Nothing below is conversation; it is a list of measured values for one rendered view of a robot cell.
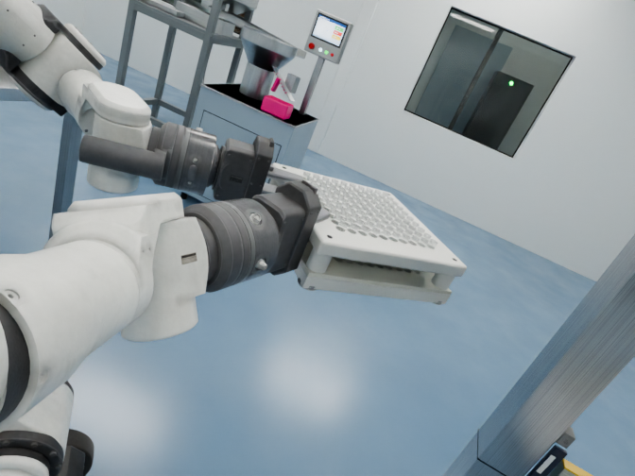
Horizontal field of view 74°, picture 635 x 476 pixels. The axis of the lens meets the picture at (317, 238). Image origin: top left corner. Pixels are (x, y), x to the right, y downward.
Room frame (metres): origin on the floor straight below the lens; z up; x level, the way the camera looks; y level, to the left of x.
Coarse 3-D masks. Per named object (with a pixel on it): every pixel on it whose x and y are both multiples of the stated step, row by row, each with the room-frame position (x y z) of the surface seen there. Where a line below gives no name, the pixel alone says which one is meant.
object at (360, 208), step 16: (336, 192) 0.63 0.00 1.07; (352, 192) 0.66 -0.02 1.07; (368, 192) 0.69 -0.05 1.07; (336, 208) 0.57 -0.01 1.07; (352, 208) 0.59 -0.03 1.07; (368, 208) 0.62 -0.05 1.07; (384, 208) 0.65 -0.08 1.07; (368, 224) 0.55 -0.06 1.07; (384, 224) 0.59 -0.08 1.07; (400, 224) 0.61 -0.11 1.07
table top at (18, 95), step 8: (0, 72) 1.05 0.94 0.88; (0, 80) 0.99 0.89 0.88; (8, 80) 1.01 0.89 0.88; (0, 88) 0.95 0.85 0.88; (8, 88) 0.97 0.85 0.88; (16, 88) 0.99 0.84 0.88; (0, 96) 0.95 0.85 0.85; (8, 96) 0.97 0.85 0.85; (16, 96) 0.99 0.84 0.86; (24, 96) 1.01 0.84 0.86
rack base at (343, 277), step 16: (304, 256) 0.49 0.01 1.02; (304, 272) 0.47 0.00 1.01; (336, 272) 0.49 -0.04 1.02; (352, 272) 0.51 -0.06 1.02; (368, 272) 0.53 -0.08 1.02; (384, 272) 0.55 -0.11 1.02; (400, 272) 0.57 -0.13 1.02; (320, 288) 0.47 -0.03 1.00; (336, 288) 0.48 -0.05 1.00; (352, 288) 0.49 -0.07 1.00; (368, 288) 0.51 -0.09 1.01; (384, 288) 0.52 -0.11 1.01; (400, 288) 0.53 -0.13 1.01; (416, 288) 0.55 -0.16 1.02; (432, 288) 0.56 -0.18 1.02; (448, 288) 0.59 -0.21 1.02
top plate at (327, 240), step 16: (320, 176) 0.70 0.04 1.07; (320, 224) 0.50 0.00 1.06; (320, 240) 0.46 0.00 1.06; (336, 240) 0.48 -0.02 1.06; (352, 240) 0.50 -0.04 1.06; (368, 240) 0.52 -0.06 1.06; (384, 240) 0.54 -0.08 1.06; (336, 256) 0.47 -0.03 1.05; (352, 256) 0.48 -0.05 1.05; (368, 256) 0.49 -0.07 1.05; (384, 256) 0.50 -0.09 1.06; (400, 256) 0.52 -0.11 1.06; (416, 256) 0.54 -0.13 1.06; (432, 256) 0.56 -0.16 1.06; (448, 256) 0.59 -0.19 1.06; (432, 272) 0.55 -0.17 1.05; (448, 272) 0.57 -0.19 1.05
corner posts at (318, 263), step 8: (272, 184) 0.65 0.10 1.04; (312, 256) 0.47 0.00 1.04; (320, 256) 0.47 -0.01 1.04; (328, 256) 0.47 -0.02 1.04; (312, 264) 0.47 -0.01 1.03; (320, 264) 0.47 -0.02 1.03; (328, 264) 0.48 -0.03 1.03; (320, 272) 0.47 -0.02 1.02; (432, 280) 0.58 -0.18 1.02; (440, 280) 0.57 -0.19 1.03; (448, 280) 0.57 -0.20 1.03; (440, 288) 0.57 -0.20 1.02
